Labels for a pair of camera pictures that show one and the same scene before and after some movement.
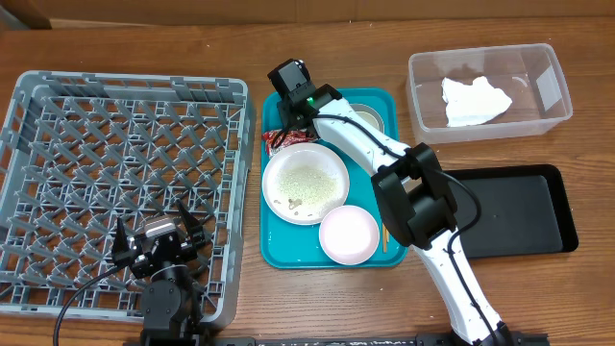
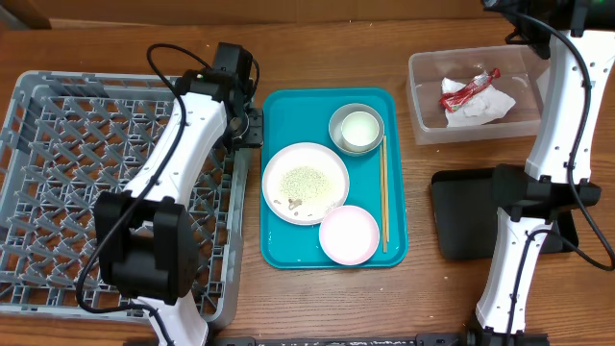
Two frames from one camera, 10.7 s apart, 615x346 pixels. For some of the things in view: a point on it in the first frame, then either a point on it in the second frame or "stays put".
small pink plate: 349,234 stays put
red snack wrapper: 288,137 → 452,102
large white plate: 304,181 stays put
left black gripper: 120,255 → 255,135
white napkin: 476,103 stays put
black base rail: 521,339 stays put
